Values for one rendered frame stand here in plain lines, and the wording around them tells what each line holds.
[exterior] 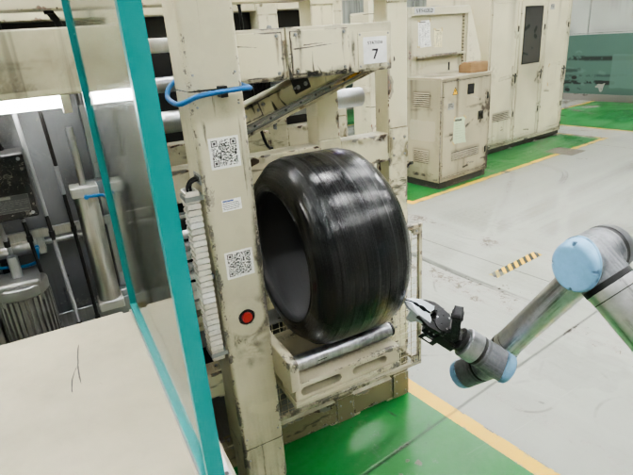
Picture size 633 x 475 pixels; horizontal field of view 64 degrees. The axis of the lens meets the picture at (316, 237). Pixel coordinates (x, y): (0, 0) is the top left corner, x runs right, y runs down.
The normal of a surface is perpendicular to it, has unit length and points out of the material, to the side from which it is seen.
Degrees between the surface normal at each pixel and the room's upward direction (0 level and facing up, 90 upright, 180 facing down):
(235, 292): 90
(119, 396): 0
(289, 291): 37
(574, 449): 0
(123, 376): 0
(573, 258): 85
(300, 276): 46
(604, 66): 90
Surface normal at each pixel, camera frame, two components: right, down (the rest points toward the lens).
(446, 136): 0.60, 0.26
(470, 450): -0.07, -0.93
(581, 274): -0.87, 0.16
